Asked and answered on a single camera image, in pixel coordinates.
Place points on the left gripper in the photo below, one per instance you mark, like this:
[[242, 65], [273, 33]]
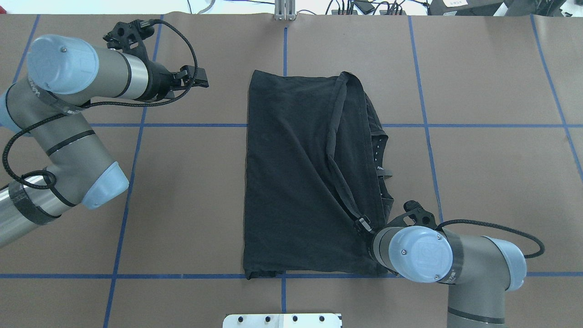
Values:
[[160, 82]]

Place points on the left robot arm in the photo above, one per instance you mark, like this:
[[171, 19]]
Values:
[[64, 75]]

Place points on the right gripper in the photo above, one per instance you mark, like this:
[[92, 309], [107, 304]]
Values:
[[363, 225]]

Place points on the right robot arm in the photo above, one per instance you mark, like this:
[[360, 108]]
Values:
[[479, 271]]

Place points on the aluminium frame post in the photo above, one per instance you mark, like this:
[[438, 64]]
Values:
[[285, 10]]

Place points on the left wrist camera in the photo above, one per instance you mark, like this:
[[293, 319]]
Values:
[[128, 38]]

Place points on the black box on desk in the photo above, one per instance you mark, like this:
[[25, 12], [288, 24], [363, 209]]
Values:
[[464, 7]]

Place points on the black graphic t-shirt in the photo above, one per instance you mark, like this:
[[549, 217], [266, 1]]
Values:
[[314, 164]]

